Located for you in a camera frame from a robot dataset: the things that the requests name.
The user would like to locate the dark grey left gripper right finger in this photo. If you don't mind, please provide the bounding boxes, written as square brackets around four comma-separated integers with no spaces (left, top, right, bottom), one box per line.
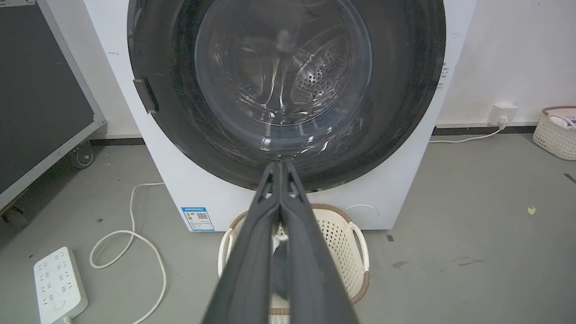
[280,161,360,324]

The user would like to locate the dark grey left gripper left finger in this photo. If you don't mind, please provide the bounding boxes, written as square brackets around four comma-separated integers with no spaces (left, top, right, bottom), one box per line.
[201,161,282,324]

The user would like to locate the white front-load washing machine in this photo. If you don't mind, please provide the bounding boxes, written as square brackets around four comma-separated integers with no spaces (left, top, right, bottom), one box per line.
[83,0,478,232]

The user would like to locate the round black washing machine door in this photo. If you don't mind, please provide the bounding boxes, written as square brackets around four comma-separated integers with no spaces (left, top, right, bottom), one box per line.
[127,0,447,193]

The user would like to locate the dark clothing in basket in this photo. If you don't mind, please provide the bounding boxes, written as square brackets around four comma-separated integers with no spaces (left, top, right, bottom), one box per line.
[271,234,289,301]

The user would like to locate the cream perforated laundry basket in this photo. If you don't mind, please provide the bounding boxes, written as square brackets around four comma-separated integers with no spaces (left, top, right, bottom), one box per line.
[218,204,370,324]

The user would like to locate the blue energy label sticker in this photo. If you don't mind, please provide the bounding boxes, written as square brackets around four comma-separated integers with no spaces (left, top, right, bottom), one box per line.
[181,207,215,232]

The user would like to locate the white power strip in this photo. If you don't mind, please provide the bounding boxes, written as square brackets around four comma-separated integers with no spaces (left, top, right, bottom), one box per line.
[33,247,89,324]

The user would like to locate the black panel wheeled cart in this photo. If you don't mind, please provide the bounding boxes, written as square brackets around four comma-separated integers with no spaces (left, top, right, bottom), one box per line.
[0,0,107,223]

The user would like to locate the white woven storage basket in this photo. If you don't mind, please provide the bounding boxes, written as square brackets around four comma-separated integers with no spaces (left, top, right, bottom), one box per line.
[533,106,576,161]

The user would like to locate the white power strip cable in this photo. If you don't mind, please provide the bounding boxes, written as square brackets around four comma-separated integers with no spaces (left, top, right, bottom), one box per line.
[63,182,167,324]

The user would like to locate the white wall plug cable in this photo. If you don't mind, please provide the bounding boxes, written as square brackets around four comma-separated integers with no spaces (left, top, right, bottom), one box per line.
[428,121,506,144]

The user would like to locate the white wall plug adapter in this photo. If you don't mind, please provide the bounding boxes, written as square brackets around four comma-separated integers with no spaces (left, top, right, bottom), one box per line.
[489,103,519,127]

